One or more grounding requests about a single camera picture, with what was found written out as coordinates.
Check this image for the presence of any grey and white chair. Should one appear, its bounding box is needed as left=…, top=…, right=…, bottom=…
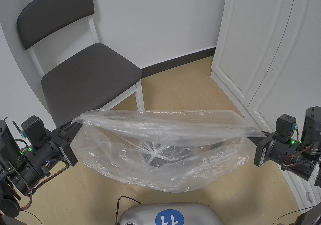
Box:
left=16, top=0, right=145, bottom=130

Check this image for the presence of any black cable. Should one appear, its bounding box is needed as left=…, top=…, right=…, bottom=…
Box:
left=115, top=196, right=142, bottom=225

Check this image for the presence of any clear plastic bag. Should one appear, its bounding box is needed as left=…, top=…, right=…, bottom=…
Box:
left=72, top=109, right=264, bottom=193

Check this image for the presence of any white trash bin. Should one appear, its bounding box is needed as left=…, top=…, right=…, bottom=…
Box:
left=139, top=129, right=197, bottom=180

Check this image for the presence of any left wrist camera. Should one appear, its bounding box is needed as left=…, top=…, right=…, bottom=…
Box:
left=21, top=116, right=48, bottom=149

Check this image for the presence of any white wardrobe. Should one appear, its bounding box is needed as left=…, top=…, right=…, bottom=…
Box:
left=210, top=0, right=321, bottom=215

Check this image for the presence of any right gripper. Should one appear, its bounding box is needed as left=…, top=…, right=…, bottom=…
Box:
left=247, top=131, right=302, bottom=167

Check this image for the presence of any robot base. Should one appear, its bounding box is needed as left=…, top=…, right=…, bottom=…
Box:
left=120, top=203, right=226, bottom=225

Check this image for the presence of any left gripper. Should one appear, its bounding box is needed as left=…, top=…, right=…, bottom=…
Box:
left=11, top=120, right=82, bottom=195

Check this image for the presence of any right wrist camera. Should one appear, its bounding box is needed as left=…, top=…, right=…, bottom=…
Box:
left=275, top=114, right=297, bottom=143

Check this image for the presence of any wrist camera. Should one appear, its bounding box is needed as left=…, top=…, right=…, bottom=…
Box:
left=21, top=116, right=48, bottom=149
left=275, top=114, right=297, bottom=143

